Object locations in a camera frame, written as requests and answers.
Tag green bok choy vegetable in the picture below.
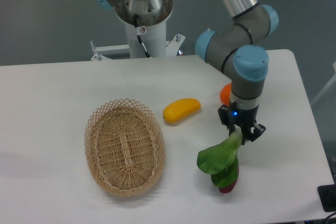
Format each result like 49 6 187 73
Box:
196 131 243 188

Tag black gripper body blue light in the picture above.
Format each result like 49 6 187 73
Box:
228 101 259 132

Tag white metal base frame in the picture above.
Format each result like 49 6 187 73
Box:
91 26 185 60

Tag purple sweet potato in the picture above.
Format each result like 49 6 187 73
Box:
219 166 239 194

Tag orange mandarin fruit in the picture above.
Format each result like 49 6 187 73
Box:
219 83 232 106

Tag woven wicker oval basket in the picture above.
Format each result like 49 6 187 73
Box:
85 99 166 197

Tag yellow mango fruit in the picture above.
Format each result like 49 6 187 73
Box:
163 98 201 124

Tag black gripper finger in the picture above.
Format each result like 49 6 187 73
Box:
241 123 266 145
217 104 236 136

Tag black cable on pedestal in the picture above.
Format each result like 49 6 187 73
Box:
133 13 152 58

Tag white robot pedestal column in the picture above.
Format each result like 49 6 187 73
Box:
115 0 173 58

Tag black device at table edge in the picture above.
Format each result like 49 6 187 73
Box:
317 184 335 212

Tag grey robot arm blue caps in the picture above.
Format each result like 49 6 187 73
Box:
96 0 279 143

